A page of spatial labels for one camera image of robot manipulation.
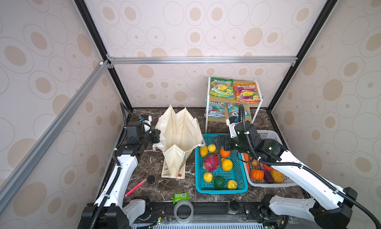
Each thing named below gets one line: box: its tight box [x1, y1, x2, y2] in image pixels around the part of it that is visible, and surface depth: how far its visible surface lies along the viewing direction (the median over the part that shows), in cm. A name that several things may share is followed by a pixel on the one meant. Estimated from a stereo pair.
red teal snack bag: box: [204, 101, 226, 120], surface depth 95 cm
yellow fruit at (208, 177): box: [203, 171, 213, 183], surface depth 82 cm
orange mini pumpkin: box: [250, 169, 265, 181], surface depth 81 cm
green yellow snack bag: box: [209, 77, 234, 99], surface depth 81 cm
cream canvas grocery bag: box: [152, 105, 206, 179], surface depth 83 cm
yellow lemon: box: [199, 145, 209, 158], surface depth 93 cm
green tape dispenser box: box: [173, 191, 191, 205], surface depth 79 cm
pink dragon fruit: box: [202, 153, 221, 172], surface depth 85 cm
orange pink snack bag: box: [233, 83, 261, 104], surface depth 80 cm
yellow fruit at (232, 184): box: [227, 179, 238, 190], surface depth 79 cm
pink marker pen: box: [125, 177, 147, 197], surface depth 82 cm
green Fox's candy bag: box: [227, 103, 252, 120], surface depth 96 cm
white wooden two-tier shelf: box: [204, 76, 263, 133], surface depth 83 cm
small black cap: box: [146, 175, 157, 185], surface depth 76 cm
